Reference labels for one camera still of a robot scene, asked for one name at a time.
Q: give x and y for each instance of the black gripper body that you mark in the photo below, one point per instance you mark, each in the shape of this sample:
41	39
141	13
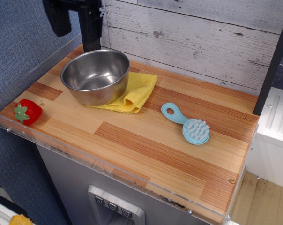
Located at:
78	3

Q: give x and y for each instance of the light blue scrub brush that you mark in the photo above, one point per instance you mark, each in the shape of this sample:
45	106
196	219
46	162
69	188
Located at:
195	131

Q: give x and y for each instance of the black left frame post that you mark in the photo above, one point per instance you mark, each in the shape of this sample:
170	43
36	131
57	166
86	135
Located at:
91	46

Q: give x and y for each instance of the white toy sink counter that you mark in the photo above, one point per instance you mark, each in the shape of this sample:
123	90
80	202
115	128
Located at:
265	157

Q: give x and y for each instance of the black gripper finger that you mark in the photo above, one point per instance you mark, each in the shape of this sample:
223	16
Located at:
90	24
58	15

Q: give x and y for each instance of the yellow object bottom corner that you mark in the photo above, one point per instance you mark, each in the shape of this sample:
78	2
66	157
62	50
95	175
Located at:
20	220

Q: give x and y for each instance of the black frame post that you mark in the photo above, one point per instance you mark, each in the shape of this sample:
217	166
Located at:
91	46
270	76

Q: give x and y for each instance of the black right frame post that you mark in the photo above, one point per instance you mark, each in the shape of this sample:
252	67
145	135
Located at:
270	76

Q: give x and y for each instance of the stainless steel bowl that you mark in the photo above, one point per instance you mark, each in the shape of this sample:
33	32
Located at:
98	77

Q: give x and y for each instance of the grey dispenser button panel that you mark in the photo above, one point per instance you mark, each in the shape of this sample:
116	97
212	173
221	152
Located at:
110	209

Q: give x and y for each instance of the red toy strawberry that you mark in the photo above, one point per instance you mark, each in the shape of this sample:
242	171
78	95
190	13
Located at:
27	112

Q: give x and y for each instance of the silver toy fridge cabinet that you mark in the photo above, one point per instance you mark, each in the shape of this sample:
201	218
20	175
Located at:
72	180

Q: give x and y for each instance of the yellow folded cloth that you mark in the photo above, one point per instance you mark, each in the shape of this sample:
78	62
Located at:
139	89

